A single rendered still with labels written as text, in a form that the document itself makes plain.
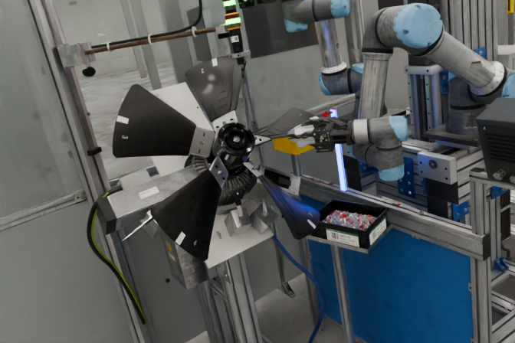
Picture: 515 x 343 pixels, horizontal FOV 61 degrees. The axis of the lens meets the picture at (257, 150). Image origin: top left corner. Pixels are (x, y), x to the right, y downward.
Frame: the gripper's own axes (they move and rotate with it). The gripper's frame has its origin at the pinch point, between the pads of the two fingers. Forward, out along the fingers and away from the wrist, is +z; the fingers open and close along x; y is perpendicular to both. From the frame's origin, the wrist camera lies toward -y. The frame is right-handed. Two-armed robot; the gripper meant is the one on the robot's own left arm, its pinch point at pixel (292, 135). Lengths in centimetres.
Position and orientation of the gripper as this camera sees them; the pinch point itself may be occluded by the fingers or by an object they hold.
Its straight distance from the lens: 141.1
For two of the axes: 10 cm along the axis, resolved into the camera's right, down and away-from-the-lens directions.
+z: -9.3, 0.7, 3.6
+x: 2.2, 8.9, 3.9
